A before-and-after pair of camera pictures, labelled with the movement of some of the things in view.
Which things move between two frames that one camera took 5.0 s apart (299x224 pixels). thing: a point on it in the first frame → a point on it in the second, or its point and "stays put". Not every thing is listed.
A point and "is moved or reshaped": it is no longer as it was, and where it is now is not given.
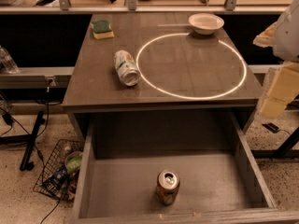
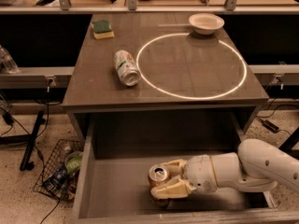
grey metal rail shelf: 38,77 stays put
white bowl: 206,23 stays put
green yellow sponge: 102,29 stays put
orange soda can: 167,186 is moved or reshaped
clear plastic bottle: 7,63 stays put
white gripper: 289,36 → 198,172
